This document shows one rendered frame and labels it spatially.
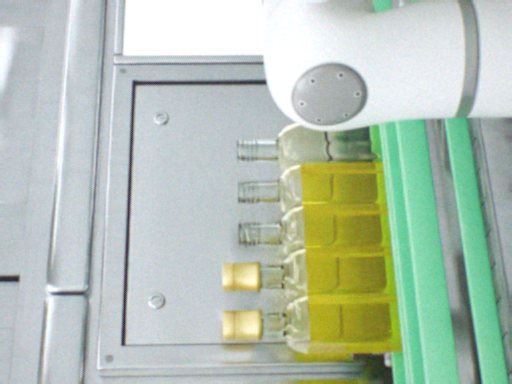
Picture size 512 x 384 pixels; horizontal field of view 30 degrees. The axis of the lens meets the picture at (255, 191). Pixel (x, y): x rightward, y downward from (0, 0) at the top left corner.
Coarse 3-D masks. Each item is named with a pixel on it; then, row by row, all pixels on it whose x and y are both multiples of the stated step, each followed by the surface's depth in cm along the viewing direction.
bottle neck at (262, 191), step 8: (240, 184) 118; (248, 184) 118; (256, 184) 118; (264, 184) 118; (272, 184) 118; (240, 192) 118; (248, 192) 118; (256, 192) 118; (264, 192) 118; (272, 192) 118; (240, 200) 118; (248, 200) 118; (256, 200) 118; (264, 200) 118; (272, 200) 118
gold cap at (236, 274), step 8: (224, 264) 113; (232, 264) 113; (240, 264) 113; (248, 264) 113; (256, 264) 112; (224, 272) 112; (232, 272) 112; (240, 272) 112; (248, 272) 112; (256, 272) 112; (224, 280) 112; (232, 280) 112; (240, 280) 112; (248, 280) 112; (256, 280) 112; (224, 288) 112; (232, 288) 112; (240, 288) 112; (248, 288) 112; (256, 288) 112
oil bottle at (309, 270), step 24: (288, 264) 112; (312, 264) 111; (336, 264) 111; (360, 264) 111; (384, 264) 112; (288, 288) 111; (312, 288) 110; (336, 288) 110; (360, 288) 110; (384, 288) 110
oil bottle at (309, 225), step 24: (288, 216) 115; (312, 216) 115; (336, 216) 115; (360, 216) 115; (384, 216) 115; (288, 240) 114; (312, 240) 113; (336, 240) 113; (360, 240) 113; (384, 240) 113
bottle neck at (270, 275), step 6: (264, 270) 112; (270, 270) 112; (276, 270) 112; (264, 276) 112; (270, 276) 112; (276, 276) 112; (264, 282) 112; (270, 282) 112; (276, 282) 112; (264, 288) 113; (270, 288) 113; (276, 288) 113
